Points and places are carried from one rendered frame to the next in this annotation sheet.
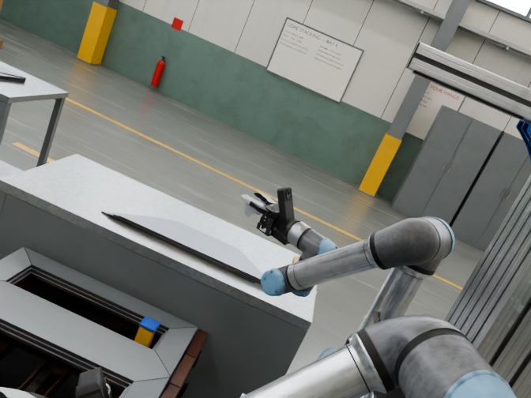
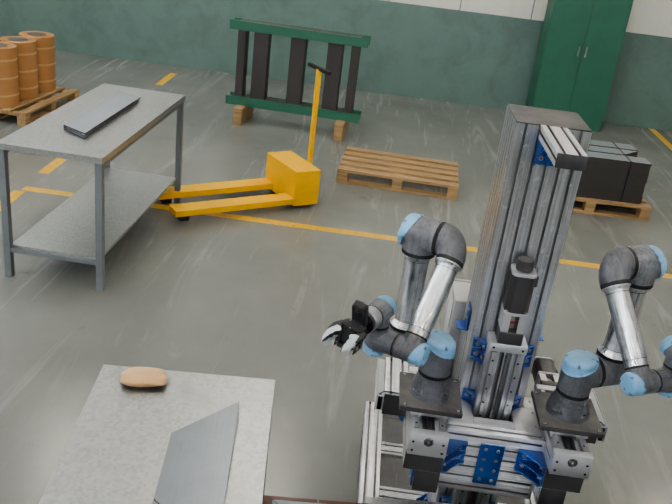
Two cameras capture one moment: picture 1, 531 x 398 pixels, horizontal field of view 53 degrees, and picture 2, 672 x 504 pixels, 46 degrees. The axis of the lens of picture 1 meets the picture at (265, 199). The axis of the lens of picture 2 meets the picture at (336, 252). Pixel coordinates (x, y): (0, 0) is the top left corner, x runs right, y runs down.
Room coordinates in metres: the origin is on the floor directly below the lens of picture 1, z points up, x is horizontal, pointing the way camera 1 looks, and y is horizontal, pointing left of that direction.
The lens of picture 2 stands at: (1.87, 2.03, 2.65)
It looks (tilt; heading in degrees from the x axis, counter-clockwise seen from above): 24 degrees down; 264
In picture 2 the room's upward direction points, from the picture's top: 7 degrees clockwise
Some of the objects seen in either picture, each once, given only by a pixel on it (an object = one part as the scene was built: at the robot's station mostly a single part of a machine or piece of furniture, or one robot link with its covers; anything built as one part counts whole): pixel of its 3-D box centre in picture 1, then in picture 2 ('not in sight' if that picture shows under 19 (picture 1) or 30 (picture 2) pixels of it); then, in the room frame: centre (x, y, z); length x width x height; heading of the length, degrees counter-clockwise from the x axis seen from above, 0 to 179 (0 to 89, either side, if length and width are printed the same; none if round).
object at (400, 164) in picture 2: not in sight; (399, 172); (0.55, -5.75, 0.07); 1.20 x 0.80 x 0.14; 170
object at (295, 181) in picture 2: not in sight; (244, 138); (2.12, -4.66, 0.61); 1.42 x 0.56 x 1.22; 29
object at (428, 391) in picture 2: not in sight; (432, 380); (1.23, -0.35, 1.09); 0.15 x 0.15 x 0.10
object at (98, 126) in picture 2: not in sight; (103, 174); (3.12, -3.75, 0.49); 1.80 x 0.70 x 0.99; 81
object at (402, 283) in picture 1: (389, 306); (412, 288); (1.34, -0.42, 1.41); 0.15 x 0.12 x 0.55; 147
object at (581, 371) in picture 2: not in sight; (579, 372); (0.73, -0.29, 1.20); 0.13 x 0.12 x 0.14; 19
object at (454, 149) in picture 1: (443, 169); not in sight; (9.32, -2.62, 0.97); 1.00 x 0.48 x 1.95; 83
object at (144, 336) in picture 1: (140, 348); not in sight; (1.62, 0.19, 0.78); 0.05 x 0.05 x 0.19; 88
